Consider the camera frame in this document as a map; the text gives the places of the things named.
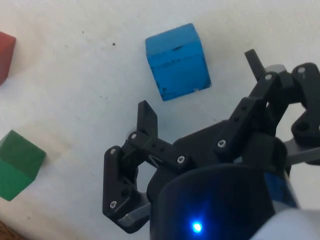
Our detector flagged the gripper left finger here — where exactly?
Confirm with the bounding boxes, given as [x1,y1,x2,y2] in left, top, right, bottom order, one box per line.
[101,99,194,235]

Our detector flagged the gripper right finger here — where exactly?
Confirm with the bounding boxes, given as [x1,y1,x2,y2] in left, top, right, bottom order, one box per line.
[213,49,320,166]

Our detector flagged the red cube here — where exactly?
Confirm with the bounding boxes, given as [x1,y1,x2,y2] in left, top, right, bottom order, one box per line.
[0,30,17,87]

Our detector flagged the green cube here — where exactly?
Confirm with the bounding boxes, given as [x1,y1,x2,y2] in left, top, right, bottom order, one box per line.
[0,129,47,202]

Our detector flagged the blue cube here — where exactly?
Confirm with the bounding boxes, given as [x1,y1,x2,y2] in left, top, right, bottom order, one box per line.
[145,22,212,102]

